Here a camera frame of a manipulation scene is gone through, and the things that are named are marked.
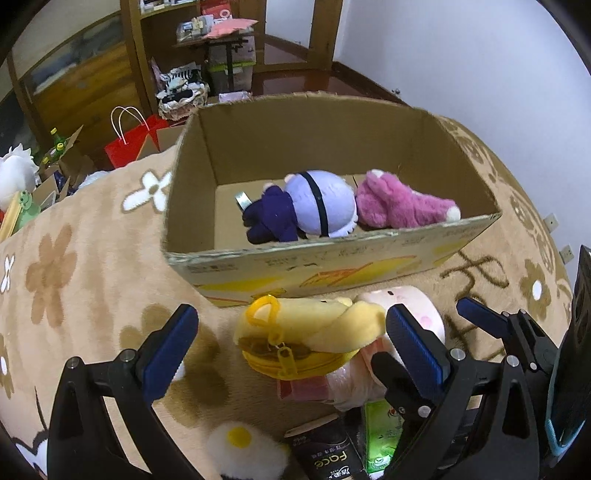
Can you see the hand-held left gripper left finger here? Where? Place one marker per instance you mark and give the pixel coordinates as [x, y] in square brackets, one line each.
[171, 344]

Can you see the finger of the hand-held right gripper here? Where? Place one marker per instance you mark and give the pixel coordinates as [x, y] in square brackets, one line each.
[478, 314]

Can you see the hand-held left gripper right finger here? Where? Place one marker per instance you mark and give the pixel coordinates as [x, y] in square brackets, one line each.
[415, 350]

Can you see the pale pink plush toy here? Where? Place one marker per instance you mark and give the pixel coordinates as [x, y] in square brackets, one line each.
[346, 387]

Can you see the yellow plush zipper pouch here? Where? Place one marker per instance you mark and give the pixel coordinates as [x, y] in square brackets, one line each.
[295, 318]

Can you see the green packet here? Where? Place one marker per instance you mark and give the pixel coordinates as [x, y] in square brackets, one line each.
[378, 434]

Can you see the beige floral blanket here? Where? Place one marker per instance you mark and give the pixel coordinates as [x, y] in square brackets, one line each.
[92, 277]

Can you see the fried egg plush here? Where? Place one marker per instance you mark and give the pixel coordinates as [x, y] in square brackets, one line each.
[240, 438]

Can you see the black packet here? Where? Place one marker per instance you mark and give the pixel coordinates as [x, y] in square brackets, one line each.
[328, 454]

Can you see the pink plush bear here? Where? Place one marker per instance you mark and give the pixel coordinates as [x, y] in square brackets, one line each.
[397, 203]

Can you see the lavender-haired plush doll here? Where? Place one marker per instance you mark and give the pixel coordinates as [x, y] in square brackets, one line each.
[318, 203]

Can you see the green frog pouch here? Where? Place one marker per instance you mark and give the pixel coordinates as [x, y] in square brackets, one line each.
[23, 210]

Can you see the cardboard box with bottles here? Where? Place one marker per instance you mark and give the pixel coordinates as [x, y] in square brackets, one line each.
[74, 166]

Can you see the red paper bag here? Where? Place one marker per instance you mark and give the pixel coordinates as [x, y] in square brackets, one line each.
[134, 143]

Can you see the green glass bottle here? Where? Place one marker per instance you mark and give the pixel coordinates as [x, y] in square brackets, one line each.
[55, 137]
[59, 151]

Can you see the white fluffy plush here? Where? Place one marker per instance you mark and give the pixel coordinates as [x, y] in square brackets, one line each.
[16, 175]

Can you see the basket of clothes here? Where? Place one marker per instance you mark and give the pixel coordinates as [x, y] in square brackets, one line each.
[182, 92]

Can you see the wooden cabinet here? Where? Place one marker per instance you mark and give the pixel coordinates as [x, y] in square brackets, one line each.
[87, 87]

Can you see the clear plastic storage box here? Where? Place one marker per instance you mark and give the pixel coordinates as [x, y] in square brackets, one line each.
[235, 69]

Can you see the wooden shelf unit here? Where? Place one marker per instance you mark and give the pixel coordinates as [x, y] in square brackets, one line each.
[147, 46]

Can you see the small cluttered table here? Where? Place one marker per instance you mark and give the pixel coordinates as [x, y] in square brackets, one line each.
[217, 32]

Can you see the pink paper sheet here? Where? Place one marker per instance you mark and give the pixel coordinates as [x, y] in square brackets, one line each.
[231, 27]

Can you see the wall socket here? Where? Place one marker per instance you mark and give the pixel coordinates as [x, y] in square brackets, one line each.
[551, 223]
[567, 255]

